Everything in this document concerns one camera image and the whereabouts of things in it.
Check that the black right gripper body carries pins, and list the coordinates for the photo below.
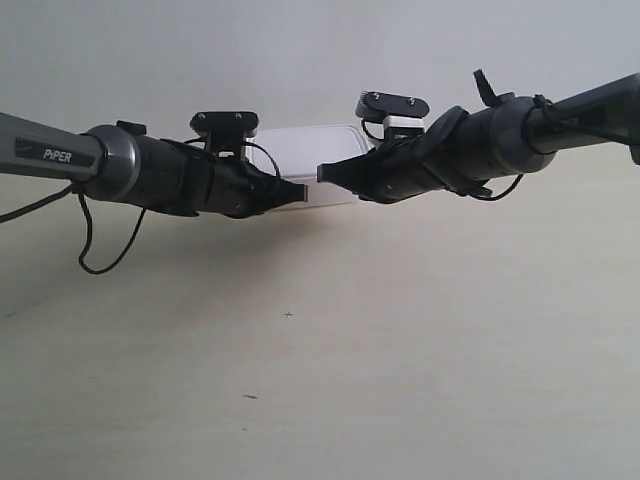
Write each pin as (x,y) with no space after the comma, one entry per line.
(408,160)

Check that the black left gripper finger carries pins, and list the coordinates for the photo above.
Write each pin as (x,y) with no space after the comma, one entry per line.
(285,195)

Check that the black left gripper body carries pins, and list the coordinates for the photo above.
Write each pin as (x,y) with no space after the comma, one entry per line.
(182,180)

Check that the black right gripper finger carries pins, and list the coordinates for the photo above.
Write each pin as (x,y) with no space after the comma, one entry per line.
(351,174)

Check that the white lidded plastic container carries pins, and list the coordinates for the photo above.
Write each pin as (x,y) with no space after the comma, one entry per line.
(298,151)

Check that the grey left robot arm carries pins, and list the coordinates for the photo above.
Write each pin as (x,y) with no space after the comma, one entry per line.
(120,163)

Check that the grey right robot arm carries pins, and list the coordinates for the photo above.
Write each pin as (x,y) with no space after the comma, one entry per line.
(512,136)

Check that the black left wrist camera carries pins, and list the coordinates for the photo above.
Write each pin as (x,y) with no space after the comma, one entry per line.
(225,132)

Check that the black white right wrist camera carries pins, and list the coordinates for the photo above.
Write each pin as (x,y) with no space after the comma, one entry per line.
(385,117)

